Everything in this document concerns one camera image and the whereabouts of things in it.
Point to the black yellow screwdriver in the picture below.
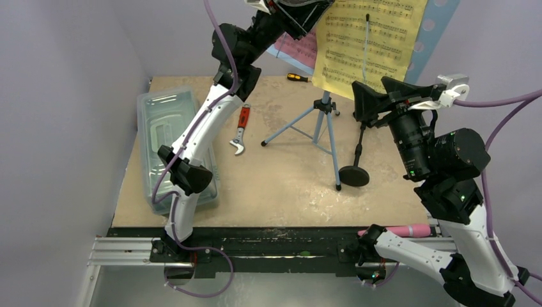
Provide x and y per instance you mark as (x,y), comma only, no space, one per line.
(298,78)

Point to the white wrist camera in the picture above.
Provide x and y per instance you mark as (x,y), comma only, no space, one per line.
(261,5)
(456,87)

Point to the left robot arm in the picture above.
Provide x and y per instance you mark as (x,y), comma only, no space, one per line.
(236,49)

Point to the yellow sheet music page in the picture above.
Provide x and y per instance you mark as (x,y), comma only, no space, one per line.
(364,41)

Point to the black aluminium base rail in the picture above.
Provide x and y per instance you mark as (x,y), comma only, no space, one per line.
(312,250)

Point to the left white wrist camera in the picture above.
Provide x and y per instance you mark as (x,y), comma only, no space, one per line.
(261,5)

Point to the black microphone stand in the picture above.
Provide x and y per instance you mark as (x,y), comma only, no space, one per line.
(353,175)

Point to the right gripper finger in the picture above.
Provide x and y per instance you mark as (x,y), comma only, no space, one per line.
(369,103)
(398,91)

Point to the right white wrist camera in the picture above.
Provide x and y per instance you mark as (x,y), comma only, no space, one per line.
(456,87)

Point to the clear plastic storage box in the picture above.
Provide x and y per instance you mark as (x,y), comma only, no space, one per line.
(162,116)

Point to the red handled adjustable wrench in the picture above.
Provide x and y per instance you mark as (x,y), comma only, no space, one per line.
(237,141)

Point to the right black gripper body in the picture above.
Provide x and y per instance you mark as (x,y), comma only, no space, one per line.
(400,105)

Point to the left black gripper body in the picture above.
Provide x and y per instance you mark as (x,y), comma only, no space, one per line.
(263,31)

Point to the pink sheet music page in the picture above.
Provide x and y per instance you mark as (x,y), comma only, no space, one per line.
(299,53)

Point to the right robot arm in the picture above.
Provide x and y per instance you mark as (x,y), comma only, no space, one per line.
(445,169)

